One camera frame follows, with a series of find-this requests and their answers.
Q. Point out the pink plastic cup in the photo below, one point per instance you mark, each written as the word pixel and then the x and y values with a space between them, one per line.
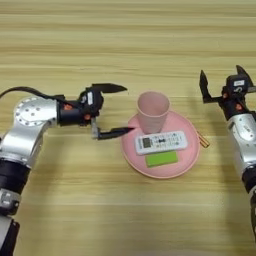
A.
pixel 152 115

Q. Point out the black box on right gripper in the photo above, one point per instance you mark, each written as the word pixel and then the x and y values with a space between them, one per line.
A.
pixel 237 86

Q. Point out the green rectangular block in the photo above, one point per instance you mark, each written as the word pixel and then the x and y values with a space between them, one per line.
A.
pixel 161 159

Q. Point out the pink round plate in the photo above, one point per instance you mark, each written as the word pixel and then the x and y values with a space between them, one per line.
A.
pixel 188 163

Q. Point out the small golden brown tube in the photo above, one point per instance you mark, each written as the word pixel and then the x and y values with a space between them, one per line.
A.
pixel 204 140

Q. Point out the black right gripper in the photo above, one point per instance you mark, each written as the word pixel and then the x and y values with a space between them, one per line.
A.
pixel 233 106

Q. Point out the white remote control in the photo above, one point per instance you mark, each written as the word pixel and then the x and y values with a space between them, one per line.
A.
pixel 161 142

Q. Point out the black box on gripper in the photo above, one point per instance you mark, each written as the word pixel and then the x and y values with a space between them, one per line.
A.
pixel 91 101
pixel 237 86

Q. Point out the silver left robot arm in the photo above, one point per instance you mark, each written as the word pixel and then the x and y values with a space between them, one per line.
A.
pixel 26 133

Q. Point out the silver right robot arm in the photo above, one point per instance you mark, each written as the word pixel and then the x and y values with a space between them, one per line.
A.
pixel 245 143

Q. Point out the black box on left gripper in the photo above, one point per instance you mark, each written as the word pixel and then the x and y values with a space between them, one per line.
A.
pixel 91 101

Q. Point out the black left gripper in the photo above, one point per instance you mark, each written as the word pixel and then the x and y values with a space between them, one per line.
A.
pixel 71 116

